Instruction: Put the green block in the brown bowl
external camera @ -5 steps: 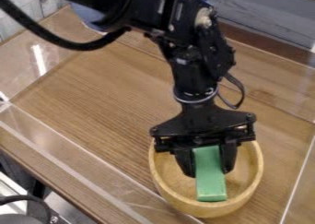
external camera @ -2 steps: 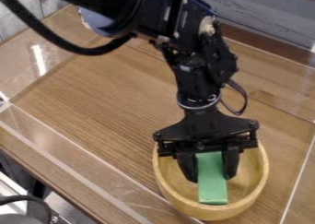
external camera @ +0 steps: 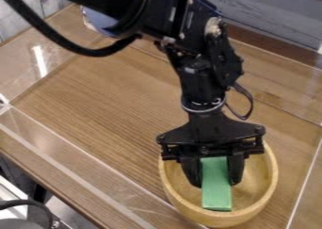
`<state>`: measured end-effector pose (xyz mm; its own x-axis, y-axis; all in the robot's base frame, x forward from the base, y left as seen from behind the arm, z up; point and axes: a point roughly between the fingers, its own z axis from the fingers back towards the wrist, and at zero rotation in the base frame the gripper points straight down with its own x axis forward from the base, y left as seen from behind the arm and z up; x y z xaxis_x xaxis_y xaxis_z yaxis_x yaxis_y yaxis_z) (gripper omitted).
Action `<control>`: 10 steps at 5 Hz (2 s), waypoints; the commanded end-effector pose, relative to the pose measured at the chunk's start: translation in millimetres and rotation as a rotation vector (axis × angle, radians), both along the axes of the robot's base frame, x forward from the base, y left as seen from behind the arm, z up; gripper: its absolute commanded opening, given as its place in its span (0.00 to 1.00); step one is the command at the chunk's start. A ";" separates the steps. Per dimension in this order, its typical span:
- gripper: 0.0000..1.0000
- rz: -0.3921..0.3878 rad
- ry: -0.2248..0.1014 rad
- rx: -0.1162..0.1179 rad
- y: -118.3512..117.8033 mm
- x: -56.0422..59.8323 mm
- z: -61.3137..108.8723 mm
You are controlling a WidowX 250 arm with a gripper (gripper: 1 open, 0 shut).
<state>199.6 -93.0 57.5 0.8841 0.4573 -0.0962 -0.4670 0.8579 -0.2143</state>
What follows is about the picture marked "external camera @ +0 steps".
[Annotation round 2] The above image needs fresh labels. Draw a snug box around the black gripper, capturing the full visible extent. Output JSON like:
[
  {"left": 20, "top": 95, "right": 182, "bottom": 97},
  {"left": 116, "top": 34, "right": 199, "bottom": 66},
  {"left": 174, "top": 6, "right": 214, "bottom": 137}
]
[{"left": 157, "top": 107, "right": 266, "bottom": 188}]

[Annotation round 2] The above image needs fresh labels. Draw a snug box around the green rectangular block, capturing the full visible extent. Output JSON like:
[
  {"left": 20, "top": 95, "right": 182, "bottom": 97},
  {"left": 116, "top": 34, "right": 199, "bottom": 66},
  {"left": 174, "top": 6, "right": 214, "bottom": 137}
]
[{"left": 202, "top": 157, "right": 233, "bottom": 212}]

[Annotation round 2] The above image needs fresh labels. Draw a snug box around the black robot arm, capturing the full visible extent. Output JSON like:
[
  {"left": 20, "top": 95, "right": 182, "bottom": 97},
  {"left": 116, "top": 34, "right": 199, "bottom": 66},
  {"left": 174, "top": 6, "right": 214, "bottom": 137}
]
[{"left": 70, "top": 0, "right": 266, "bottom": 187}]

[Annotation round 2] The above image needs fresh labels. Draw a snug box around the brown wooden bowl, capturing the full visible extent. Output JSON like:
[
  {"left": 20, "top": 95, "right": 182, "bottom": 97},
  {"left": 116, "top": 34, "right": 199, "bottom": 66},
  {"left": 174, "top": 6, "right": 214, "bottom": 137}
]
[{"left": 159, "top": 143, "right": 279, "bottom": 228}]

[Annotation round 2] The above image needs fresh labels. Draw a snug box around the clear acrylic tray enclosure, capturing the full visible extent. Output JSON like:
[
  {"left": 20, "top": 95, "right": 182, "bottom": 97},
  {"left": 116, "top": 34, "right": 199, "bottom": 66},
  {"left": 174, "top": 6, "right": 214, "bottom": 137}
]
[{"left": 0, "top": 0, "right": 322, "bottom": 229}]

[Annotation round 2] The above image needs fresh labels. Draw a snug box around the black metal table bracket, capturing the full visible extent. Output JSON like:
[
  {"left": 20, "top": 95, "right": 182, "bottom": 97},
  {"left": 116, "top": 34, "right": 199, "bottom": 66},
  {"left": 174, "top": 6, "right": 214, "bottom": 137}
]
[{"left": 27, "top": 187, "right": 76, "bottom": 229}]

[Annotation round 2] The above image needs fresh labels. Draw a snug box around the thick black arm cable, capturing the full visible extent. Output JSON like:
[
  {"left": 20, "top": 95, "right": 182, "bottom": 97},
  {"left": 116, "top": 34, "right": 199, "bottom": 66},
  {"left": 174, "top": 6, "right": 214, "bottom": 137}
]
[{"left": 0, "top": 0, "right": 143, "bottom": 58}]

